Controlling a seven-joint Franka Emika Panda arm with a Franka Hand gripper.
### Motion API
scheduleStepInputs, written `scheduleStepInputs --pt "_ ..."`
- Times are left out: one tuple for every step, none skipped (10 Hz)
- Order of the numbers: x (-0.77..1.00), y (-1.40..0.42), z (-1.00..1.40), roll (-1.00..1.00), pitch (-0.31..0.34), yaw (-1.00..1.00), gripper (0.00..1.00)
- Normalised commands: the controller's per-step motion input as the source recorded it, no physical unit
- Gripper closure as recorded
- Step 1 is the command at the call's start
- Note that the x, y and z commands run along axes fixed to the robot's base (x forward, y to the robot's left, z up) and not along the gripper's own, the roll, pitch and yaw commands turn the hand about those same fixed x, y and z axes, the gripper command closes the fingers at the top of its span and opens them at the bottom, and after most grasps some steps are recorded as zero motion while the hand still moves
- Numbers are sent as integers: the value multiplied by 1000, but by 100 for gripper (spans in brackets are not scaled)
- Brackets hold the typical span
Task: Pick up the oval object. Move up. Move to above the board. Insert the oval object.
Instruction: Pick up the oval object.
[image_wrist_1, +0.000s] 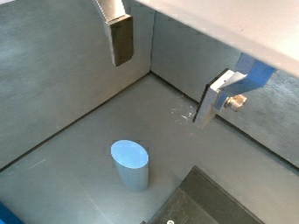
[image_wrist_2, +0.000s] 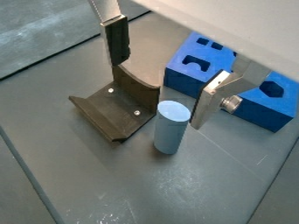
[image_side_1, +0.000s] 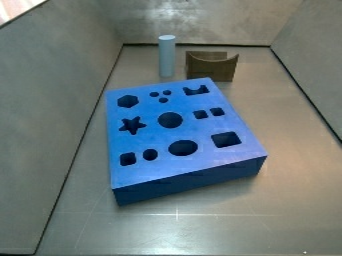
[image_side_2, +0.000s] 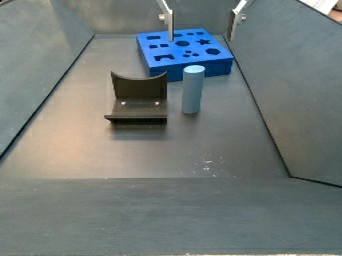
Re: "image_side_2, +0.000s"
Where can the black curved holder stand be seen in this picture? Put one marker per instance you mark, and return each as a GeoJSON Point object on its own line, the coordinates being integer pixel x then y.
{"type": "Point", "coordinates": [140, 98]}

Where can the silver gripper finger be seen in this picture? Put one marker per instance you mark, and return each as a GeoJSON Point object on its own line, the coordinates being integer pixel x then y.
{"type": "Point", "coordinates": [166, 17]}
{"type": "Point", "coordinates": [235, 18]}

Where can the light blue oval cylinder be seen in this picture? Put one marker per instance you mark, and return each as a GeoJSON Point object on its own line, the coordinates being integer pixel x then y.
{"type": "Point", "coordinates": [192, 87]}

